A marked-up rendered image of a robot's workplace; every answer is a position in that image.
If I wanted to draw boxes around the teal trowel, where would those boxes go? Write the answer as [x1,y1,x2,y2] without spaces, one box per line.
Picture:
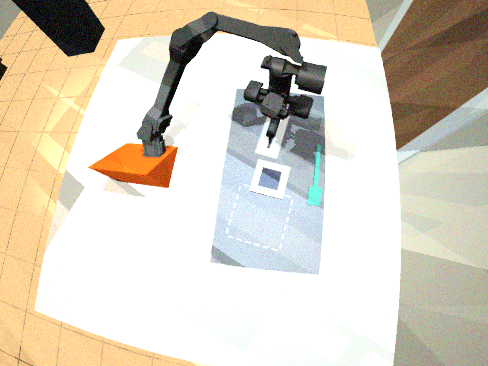
[307,144,321,206]

